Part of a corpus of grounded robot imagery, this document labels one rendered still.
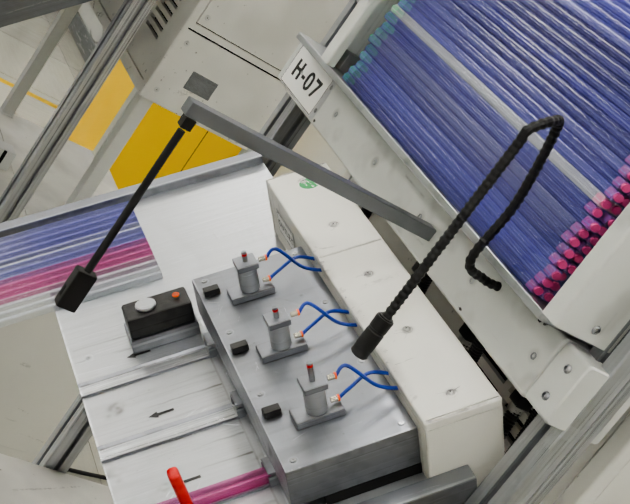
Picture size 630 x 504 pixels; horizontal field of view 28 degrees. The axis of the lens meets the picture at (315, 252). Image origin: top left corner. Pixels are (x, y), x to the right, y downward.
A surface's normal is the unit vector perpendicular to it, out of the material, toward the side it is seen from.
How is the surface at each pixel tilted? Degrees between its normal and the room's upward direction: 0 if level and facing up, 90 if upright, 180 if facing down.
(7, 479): 0
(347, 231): 44
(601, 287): 90
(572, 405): 90
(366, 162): 90
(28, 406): 90
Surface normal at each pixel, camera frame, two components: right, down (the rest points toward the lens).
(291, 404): -0.12, -0.81
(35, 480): 0.57, -0.78
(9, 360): 0.33, 0.51
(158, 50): -0.75, -0.36
